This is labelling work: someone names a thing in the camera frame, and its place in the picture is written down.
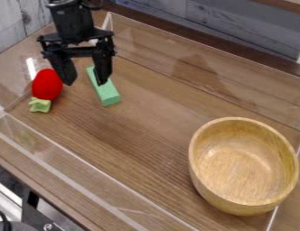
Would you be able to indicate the black table clamp with bolt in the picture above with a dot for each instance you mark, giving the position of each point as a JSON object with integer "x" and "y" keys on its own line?
{"x": 33, "y": 217}

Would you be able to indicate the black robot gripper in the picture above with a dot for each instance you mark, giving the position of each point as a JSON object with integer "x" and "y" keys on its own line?
{"x": 78, "y": 39}

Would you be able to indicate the clear acrylic table fence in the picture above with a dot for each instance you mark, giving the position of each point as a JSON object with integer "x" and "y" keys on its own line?
{"x": 110, "y": 163}

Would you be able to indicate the wooden bowl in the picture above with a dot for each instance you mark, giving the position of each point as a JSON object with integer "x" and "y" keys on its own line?
{"x": 243, "y": 165}

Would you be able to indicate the green rectangular block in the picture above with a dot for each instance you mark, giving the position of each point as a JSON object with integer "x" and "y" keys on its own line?
{"x": 108, "y": 92}

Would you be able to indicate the clear acrylic corner bracket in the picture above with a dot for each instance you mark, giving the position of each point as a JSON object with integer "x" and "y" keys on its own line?
{"x": 106, "y": 26}

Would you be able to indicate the red plush strawberry toy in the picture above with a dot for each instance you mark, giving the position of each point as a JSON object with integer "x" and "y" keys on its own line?
{"x": 46, "y": 88}

